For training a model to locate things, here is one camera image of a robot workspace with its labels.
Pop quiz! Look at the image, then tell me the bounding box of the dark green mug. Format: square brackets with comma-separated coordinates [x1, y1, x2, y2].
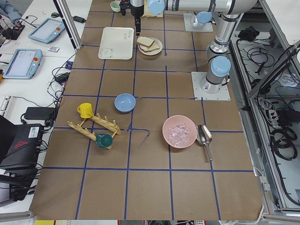
[95, 133, 113, 148]

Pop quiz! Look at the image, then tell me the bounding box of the yellow mug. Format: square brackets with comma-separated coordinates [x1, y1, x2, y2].
[77, 103, 94, 119]

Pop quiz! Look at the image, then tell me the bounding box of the black power adapter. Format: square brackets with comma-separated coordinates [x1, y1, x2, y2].
[73, 16, 86, 23]

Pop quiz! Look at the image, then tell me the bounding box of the black laptop charger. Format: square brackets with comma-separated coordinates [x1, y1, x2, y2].
[24, 107, 54, 121]

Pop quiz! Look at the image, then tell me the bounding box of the wooden cutting board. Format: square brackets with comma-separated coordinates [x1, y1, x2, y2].
[143, 4, 163, 17]

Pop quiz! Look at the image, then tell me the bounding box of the green bowl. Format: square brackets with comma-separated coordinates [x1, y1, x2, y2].
[110, 0, 121, 13]

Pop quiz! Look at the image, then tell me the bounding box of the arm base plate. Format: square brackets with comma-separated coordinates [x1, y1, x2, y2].
[191, 72, 231, 101]
[183, 11, 213, 32]

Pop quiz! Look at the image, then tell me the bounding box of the far teach pendant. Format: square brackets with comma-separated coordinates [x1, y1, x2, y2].
[28, 18, 65, 44]

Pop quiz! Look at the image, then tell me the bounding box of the aluminium frame post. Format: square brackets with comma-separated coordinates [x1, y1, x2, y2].
[53, 0, 82, 50]

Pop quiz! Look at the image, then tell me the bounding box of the metal scoop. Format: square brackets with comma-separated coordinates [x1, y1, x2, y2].
[196, 124, 213, 161]

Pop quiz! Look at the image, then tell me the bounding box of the cream bear tray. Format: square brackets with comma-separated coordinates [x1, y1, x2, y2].
[98, 27, 134, 60]

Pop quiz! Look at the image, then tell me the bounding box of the round cream plate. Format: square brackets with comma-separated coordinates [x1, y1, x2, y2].
[138, 37, 163, 56]

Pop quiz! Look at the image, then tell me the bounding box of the blue bowl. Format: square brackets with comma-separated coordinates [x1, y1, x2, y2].
[114, 93, 136, 113]

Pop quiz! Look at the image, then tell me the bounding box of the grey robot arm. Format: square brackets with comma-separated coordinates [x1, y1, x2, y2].
[147, 0, 256, 94]
[119, 0, 216, 29]

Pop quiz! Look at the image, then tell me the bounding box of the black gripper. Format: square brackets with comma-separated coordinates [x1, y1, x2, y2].
[119, 0, 129, 16]
[129, 0, 143, 36]

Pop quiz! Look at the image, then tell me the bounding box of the pink bowl with ice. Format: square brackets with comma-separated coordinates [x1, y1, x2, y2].
[162, 115, 197, 149]

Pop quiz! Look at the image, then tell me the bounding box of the near teach pendant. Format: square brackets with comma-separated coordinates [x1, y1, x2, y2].
[3, 49, 43, 79]

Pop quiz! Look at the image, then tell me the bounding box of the teach pendant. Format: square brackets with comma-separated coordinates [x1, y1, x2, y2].
[28, 18, 65, 44]
[3, 49, 43, 79]

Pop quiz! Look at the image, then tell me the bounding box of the bread slice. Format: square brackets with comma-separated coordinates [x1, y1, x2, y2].
[137, 37, 155, 48]
[139, 39, 161, 53]

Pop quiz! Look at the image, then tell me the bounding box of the wooden mug rack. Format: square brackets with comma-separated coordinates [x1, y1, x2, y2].
[67, 113, 122, 150]

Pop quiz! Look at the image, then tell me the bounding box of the black controller box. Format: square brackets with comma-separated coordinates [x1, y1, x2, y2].
[0, 116, 44, 171]

